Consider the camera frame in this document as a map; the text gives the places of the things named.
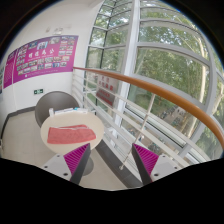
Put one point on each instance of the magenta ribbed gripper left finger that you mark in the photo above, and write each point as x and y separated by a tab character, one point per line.
70	166

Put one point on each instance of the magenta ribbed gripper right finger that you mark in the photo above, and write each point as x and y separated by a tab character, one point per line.
152	167

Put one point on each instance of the pink folded towel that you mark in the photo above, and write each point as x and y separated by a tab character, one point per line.
70	134

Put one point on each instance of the round white table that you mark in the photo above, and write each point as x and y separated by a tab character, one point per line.
71	119

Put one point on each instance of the white box on table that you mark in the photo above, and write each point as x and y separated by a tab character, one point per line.
52	112

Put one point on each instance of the white metal railing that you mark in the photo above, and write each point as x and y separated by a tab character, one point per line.
122	129

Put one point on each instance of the grey round-back chair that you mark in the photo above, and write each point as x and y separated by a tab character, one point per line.
57	100

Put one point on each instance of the wooden handrail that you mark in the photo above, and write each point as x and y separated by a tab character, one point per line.
168	95

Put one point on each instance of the green exit sign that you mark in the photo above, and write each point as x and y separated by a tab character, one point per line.
38	91

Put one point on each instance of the red notice on glass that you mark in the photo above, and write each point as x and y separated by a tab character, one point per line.
106	89

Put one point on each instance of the large magenta wall poster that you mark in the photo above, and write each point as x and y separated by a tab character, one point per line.
49	55

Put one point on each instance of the narrow magenta wall poster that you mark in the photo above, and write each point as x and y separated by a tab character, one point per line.
8	72

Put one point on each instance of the white curved window frame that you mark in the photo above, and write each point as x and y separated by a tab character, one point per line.
155	42

